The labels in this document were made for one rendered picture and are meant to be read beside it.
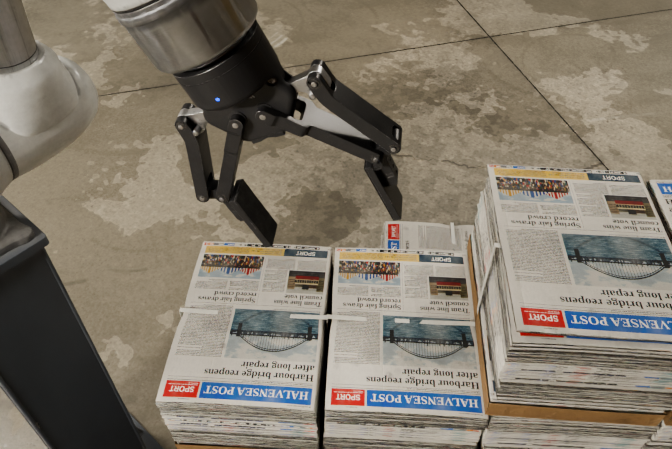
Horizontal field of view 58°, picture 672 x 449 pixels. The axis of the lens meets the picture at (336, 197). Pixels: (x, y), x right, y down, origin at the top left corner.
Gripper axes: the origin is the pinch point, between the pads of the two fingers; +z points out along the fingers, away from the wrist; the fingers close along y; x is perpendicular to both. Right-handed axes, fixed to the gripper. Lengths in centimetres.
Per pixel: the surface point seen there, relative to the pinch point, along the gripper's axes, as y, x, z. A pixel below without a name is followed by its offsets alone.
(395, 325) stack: 16, -25, 57
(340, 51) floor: 89, -256, 124
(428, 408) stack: 10, -9, 59
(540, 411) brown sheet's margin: -8, -9, 64
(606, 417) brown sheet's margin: -17, -10, 69
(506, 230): -9, -31, 43
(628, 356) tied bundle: -23, -11, 52
